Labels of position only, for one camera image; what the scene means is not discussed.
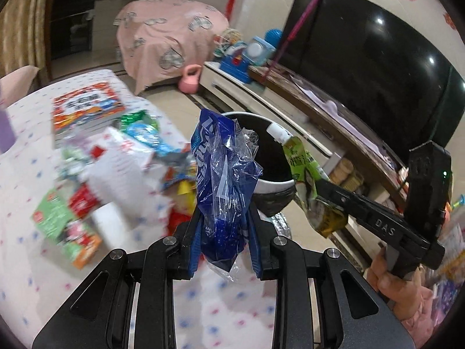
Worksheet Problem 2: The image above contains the blue plastic snack wrapper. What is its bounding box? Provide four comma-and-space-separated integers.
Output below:
191, 109, 262, 272

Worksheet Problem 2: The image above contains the white 1928 milk carton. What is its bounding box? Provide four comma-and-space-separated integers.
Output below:
86, 127, 173, 222

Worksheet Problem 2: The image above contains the white trash bin black liner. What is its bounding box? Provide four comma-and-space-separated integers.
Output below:
224, 111, 296, 217

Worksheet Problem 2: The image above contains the right hand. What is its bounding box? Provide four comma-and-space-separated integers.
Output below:
366, 248, 422, 320

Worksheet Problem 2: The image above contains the white TV cabinet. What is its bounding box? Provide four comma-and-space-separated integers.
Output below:
199, 61, 406, 268

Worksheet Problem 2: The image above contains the red snack wrapper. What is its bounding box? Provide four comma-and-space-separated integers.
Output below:
68, 184, 99, 219

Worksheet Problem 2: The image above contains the green orange snack box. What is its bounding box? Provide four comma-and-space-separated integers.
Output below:
31, 188, 103, 269

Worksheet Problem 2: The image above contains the silver orange chip bag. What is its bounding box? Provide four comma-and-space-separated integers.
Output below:
162, 150, 197, 189

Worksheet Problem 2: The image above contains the black television screen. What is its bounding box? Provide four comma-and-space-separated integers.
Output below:
280, 0, 464, 161

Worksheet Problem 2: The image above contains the blue toy machine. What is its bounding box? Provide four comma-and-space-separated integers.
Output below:
219, 36, 276, 83

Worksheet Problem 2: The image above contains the blue ball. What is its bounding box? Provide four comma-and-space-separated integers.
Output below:
264, 29, 282, 48

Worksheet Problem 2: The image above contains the magenta stick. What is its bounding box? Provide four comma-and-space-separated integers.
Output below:
261, 0, 321, 83

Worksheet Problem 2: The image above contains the pink kettlebell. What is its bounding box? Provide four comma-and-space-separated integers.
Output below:
178, 65, 202, 94

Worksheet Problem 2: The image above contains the green foil snack bag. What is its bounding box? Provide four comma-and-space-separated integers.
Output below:
119, 110, 159, 131

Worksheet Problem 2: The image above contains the orange children's book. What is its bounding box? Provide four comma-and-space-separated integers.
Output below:
52, 81, 126, 136

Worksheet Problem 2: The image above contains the purple tumbler bottle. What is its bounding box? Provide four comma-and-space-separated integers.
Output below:
0, 88, 17, 154

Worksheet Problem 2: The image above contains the pink cloth covered furniture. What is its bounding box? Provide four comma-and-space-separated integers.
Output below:
114, 0, 229, 94

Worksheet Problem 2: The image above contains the pink sofa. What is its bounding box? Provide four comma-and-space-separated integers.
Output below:
1, 65, 39, 109

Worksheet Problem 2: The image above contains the beige curtain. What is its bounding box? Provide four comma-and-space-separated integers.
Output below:
1, 0, 52, 86

